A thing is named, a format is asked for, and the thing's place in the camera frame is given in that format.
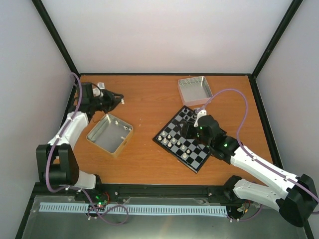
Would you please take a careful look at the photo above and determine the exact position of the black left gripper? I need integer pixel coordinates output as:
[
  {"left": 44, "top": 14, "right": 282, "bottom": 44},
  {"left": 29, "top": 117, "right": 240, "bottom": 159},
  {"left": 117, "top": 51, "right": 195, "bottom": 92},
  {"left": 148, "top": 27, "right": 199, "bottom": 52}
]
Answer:
[{"left": 91, "top": 89, "right": 124, "bottom": 114}]

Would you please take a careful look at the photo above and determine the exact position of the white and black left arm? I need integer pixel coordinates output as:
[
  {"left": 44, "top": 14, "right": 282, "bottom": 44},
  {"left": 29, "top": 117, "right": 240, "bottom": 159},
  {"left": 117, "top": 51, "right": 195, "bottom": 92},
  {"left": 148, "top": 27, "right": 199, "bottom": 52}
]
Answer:
[{"left": 36, "top": 82, "right": 124, "bottom": 201}]

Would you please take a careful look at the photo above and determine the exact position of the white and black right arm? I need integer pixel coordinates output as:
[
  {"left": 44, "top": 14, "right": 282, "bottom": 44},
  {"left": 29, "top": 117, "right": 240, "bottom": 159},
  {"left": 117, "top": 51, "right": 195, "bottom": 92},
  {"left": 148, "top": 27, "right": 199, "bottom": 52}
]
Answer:
[{"left": 178, "top": 115, "right": 319, "bottom": 227}]

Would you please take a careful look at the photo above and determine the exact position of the black and silver chessboard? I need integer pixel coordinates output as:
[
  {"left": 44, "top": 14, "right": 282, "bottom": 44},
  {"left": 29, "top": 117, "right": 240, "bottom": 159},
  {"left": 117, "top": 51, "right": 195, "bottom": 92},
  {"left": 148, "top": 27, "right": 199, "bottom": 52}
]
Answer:
[{"left": 153, "top": 106, "right": 211, "bottom": 173}]

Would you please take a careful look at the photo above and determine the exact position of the silver square tin lid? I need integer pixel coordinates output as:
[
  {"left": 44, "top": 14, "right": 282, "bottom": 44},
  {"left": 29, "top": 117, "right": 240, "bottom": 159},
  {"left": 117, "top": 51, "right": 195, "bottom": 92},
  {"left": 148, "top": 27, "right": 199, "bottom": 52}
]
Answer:
[{"left": 177, "top": 76, "right": 213, "bottom": 107}]

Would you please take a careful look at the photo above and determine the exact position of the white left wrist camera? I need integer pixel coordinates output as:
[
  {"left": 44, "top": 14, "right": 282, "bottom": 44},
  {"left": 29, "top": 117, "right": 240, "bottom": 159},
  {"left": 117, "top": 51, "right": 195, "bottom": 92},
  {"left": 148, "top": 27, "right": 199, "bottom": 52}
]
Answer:
[{"left": 92, "top": 82, "right": 105, "bottom": 97}]

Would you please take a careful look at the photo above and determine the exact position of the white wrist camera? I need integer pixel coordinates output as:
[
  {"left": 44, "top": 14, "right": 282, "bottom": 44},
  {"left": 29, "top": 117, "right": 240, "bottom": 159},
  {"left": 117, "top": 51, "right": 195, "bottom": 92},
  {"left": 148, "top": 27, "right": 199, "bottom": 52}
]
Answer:
[
  {"left": 194, "top": 110, "right": 207, "bottom": 127},
  {"left": 92, "top": 82, "right": 105, "bottom": 97}
]

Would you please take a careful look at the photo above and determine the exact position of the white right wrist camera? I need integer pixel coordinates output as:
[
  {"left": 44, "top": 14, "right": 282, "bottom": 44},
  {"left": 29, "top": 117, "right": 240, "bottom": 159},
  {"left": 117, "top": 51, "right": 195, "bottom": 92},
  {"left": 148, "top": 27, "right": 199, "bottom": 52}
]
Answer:
[{"left": 194, "top": 110, "right": 207, "bottom": 127}]

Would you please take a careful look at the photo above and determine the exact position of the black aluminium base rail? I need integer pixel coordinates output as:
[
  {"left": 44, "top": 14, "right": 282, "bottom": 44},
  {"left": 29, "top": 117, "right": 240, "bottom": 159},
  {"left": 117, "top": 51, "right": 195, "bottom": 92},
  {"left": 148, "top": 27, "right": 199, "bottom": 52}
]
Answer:
[{"left": 32, "top": 182, "right": 300, "bottom": 203}]

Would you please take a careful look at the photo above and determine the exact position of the light blue cable duct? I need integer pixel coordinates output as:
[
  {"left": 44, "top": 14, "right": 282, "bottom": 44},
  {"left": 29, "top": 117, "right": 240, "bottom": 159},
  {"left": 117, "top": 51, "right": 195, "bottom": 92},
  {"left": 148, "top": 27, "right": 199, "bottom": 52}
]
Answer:
[{"left": 38, "top": 202, "right": 227, "bottom": 217}]

